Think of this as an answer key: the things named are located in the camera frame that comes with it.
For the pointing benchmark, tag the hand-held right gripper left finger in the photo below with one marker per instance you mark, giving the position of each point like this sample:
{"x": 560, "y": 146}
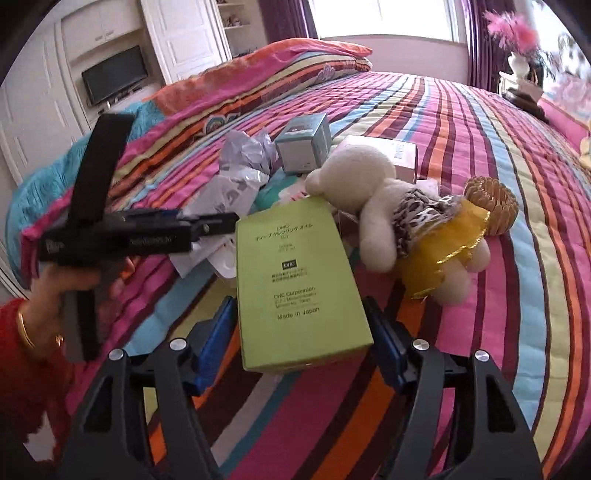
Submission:
{"x": 214, "y": 346}

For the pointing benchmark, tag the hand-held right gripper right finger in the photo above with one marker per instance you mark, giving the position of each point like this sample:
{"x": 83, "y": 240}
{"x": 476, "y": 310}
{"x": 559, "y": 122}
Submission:
{"x": 390, "y": 350}

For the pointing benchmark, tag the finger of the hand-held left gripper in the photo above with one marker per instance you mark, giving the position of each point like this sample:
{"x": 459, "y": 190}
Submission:
{"x": 166, "y": 214}
{"x": 207, "y": 226}

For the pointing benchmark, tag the clear plastic wrap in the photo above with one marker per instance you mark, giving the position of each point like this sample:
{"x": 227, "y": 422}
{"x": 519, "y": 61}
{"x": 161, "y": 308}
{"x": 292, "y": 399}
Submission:
{"x": 226, "y": 194}

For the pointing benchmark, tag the grey paper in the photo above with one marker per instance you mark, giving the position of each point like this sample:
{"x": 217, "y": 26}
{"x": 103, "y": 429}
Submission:
{"x": 244, "y": 152}

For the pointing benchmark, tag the yellow-green box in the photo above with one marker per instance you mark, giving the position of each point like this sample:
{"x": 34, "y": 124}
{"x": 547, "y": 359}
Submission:
{"x": 295, "y": 286}

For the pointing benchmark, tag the teal cube box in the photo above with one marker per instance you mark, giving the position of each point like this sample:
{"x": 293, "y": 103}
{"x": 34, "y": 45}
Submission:
{"x": 300, "y": 154}

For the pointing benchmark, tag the pink box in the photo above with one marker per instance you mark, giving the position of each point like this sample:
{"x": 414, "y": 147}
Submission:
{"x": 397, "y": 152}

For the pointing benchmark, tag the person's left forearm red sleeve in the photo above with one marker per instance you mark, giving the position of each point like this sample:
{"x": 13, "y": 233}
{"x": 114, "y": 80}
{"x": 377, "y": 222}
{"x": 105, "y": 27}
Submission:
{"x": 27, "y": 392}

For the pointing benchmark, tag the person's left hand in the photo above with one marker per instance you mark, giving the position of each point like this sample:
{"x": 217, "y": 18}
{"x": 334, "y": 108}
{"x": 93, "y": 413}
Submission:
{"x": 51, "y": 295}

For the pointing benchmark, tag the turquoise packet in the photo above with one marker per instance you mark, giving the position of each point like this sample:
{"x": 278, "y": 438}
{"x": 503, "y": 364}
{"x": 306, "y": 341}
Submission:
{"x": 272, "y": 190}

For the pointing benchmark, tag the striped bedspread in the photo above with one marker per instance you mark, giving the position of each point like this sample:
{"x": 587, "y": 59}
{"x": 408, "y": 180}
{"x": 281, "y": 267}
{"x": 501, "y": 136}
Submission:
{"x": 461, "y": 300}

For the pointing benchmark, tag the gold wrist bangle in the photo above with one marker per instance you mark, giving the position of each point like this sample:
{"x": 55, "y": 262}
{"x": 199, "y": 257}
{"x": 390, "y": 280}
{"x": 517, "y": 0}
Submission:
{"x": 25, "y": 330}

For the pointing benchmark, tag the black television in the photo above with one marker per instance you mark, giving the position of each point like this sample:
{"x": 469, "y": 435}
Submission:
{"x": 115, "y": 74}

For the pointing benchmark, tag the cream teddy bear yellow skirt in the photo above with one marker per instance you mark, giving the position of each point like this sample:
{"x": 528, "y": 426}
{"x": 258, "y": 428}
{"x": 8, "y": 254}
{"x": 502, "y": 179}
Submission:
{"x": 364, "y": 184}

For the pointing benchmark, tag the white cabinet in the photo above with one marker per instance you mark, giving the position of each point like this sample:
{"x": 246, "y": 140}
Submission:
{"x": 184, "y": 37}

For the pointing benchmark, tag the orange striped pillow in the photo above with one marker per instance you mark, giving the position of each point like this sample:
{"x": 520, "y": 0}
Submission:
{"x": 300, "y": 60}

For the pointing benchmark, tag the purple curtain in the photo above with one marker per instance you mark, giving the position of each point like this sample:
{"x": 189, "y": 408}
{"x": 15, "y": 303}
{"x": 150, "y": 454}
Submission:
{"x": 482, "y": 41}
{"x": 291, "y": 18}

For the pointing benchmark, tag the window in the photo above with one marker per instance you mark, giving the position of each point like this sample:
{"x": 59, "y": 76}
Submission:
{"x": 383, "y": 18}

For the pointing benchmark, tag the dark wooden stand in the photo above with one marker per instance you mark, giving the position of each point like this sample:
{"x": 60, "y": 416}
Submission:
{"x": 524, "y": 104}

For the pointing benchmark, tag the pink pillow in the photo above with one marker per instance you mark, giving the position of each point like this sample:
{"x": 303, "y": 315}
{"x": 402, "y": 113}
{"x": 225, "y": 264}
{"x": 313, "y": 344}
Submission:
{"x": 565, "y": 122}

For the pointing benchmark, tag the white vase with pink flowers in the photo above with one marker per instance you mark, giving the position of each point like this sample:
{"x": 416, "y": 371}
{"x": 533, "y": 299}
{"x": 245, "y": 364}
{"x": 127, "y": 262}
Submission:
{"x": 519, "y": 67}

